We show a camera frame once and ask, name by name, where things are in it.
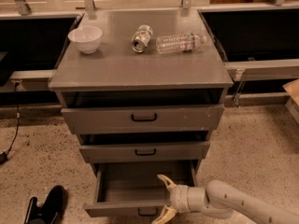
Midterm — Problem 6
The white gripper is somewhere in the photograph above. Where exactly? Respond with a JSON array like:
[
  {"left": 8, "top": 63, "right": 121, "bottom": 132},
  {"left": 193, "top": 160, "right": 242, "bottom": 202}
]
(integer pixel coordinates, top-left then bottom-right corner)
[{"left": 151, "top": 174, "right": 190, "bottom": 224}]

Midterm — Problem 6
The grey bottom drawer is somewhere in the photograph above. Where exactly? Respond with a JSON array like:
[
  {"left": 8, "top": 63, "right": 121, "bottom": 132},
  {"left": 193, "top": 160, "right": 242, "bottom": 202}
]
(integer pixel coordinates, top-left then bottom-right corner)
[{"left": 83, "top": 161, "right": 197, "bottom": 217}]

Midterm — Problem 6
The grey drawer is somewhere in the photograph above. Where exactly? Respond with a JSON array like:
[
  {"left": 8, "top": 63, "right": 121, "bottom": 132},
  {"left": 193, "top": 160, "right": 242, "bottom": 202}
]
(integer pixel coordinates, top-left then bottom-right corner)
[
  {"left": 62, "top": 105, "right": 224, "bottom": 134},
  {"left": 79, "top": 141, "right": 210, "bottom": 163},
  {"left": 83, "top": 161, "right": 197, "bottom": 217}
]

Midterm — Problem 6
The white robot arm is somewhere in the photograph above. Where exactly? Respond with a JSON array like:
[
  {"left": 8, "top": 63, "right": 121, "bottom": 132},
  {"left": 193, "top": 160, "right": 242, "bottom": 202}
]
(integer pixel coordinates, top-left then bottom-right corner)
[{"left": 152, "top": 175, "right": 299, "bottom": 224}]

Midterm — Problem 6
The grey middle drawer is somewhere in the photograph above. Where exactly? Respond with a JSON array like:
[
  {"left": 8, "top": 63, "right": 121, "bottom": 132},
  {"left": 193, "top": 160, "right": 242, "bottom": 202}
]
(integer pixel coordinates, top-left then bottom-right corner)
[{"left": 79, "top": 141, "right": 210, "bottom": 163}]

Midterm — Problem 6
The grey top drawer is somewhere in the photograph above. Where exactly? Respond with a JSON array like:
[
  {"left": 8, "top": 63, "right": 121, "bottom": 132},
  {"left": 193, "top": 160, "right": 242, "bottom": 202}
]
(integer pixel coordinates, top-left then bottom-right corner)
[{"left": 62, "top": 105, "right": 224, "bottom": 134}]

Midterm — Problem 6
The grey drawer cabinet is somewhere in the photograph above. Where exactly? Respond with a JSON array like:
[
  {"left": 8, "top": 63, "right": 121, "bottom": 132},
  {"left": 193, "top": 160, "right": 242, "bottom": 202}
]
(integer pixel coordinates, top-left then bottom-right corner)
[{"left": 48, "top": 8, "right": 234, "bottom": 175}]

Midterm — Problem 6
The black shoe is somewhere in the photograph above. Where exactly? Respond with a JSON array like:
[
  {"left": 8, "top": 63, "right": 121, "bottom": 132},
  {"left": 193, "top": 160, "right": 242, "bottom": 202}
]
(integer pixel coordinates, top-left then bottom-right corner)
[{"left": 24, "top": 185, "right": 66, "bottom": 224}]

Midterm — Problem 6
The clear plastic water bottle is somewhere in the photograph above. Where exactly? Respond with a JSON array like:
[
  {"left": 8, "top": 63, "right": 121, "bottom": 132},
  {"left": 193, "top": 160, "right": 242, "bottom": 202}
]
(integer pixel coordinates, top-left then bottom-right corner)
[{"left": 156, "top": 33, "right": 206, "bottom": 54}]

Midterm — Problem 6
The green soda can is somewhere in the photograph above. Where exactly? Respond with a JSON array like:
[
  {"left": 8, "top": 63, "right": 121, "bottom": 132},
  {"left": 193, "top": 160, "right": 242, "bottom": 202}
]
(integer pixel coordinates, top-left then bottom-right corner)
[{"left": 131, "top": 24, "right": 153, "bottom": 53}]

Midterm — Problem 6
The cardboard box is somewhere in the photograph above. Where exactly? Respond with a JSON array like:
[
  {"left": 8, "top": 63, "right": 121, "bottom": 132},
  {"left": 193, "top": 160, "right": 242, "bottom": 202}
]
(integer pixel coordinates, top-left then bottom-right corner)
[{"left": 283, "top": 79, "right": 299, "bottom": 124}]

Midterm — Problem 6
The white bowl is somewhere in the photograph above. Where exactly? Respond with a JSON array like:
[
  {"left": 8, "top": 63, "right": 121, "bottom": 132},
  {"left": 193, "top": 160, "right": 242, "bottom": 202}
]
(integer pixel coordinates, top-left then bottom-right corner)
[{"left": 68, "top": 26, "right": 103, "bottom": 54}]

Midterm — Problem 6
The black power cable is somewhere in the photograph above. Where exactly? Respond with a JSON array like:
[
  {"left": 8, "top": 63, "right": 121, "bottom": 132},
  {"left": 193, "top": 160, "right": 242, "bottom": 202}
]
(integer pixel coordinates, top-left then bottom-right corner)
[{"left": 0, "top": 81, "right": 22, "bottom": 165}]

